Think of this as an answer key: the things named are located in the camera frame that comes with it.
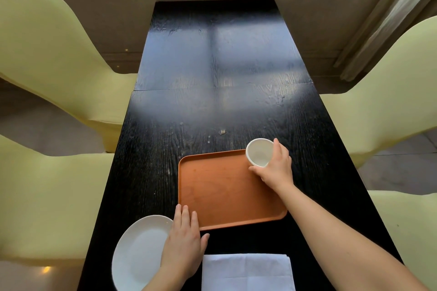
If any person's right forearm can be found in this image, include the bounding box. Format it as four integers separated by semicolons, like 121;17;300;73
274;183;430;291

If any orange wooden tray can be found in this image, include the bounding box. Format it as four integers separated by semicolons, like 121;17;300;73
178;149;288;231

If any pale yellow chair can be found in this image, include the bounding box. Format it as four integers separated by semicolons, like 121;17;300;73
0;0;138;153
368;190;437;291
0;134;115;267
320;16;437;169

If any person's left hand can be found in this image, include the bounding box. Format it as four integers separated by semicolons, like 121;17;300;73
160;204;210;281

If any white folded napkin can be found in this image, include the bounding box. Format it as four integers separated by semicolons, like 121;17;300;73
201;253;296;291

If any person's left forearm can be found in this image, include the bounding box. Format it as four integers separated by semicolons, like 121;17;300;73
143;264;192;291

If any grey striped curtain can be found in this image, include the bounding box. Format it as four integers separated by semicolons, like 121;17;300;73
333;0;437;82

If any white oval plate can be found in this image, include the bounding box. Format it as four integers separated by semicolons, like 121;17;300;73
112;215;174;291

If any person's right hand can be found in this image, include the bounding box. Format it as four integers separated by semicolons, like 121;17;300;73
249;138;295;193

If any small white ceramic cup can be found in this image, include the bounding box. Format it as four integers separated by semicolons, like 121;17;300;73
246;138;275;168

